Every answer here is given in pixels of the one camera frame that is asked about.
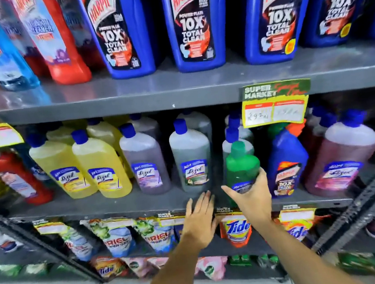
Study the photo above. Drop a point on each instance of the person's right hand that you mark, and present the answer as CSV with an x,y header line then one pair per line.
x,y
254,205

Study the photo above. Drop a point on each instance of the person's left hand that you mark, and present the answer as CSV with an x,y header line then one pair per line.
x,y
198,227

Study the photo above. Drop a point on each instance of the person's left middle finger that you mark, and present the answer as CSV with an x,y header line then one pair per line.
x,y
204,202

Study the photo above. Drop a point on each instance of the person's left thumb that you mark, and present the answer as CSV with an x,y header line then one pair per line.
x,y
215,223

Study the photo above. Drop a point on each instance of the person's right thumb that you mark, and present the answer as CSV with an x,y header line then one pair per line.
x,y
232,193

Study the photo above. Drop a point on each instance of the person's left little finger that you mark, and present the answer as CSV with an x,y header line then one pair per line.
x,y
189,208

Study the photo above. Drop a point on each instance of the green cleaner bottle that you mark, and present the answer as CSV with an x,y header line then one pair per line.
x,y
242,168

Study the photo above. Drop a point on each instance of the person's left forearm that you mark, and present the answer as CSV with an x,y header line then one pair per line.
x,y
171,278

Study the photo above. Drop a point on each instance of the person's right forearm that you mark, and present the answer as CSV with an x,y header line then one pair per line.
x,y
297,262

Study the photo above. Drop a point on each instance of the small shelf edge price tag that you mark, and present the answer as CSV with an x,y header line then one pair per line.
x,y
297,214
117,222
170,218
228,211
49,226

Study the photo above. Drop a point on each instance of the white blue detergent packet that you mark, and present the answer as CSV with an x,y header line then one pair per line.
x,y
78,243
157,235
117,237

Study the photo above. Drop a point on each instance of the pink softener packet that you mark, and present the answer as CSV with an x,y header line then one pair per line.
x,y
212,266
142,265

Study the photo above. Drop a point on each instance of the grey cleaner bottle blue cap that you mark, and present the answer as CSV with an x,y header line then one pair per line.
x,y
197,122
191,160

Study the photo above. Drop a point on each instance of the white cleaner bottle blue cap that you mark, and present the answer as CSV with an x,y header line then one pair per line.
x,y
229,145
245,132

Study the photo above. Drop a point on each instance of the grey metal shelf board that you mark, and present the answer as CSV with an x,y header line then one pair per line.
x,y
140,205
168,88

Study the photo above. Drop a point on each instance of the row of green packets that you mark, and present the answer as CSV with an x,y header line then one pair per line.
x,y
253,260

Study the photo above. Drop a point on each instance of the purple cleaner bottle blue cap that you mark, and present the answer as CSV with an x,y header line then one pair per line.
x,y
145,126
144,164

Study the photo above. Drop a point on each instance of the blue bottle orange cap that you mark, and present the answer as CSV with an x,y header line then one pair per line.
x,y
286,160

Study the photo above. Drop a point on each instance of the yellow cleaner bottle blue cap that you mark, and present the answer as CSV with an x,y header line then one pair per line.
x,y
60,170
58,135
106,133
102,169

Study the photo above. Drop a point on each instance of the green yellow price tag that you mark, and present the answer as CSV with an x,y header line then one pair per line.
x,y
275,104

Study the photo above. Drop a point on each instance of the small orange detergent packet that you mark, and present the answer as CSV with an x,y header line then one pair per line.
x,y
108,267

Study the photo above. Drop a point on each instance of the pink cleaner bottle blue cap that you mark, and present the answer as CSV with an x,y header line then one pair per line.
x,y
342,157
319,126

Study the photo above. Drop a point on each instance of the slotted grey shelf upright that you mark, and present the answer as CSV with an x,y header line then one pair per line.
x,y
358,205
41,242

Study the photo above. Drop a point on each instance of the dark blue bottle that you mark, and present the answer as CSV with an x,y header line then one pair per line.
x,y
31,166

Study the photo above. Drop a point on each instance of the red bottle white cap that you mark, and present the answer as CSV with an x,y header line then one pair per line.
x,y
14,178

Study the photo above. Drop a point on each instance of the white red blue packet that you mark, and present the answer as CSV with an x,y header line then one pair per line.
x,y
1,241

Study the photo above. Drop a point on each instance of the dark red bottle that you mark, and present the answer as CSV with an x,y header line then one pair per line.
x,y
78,28

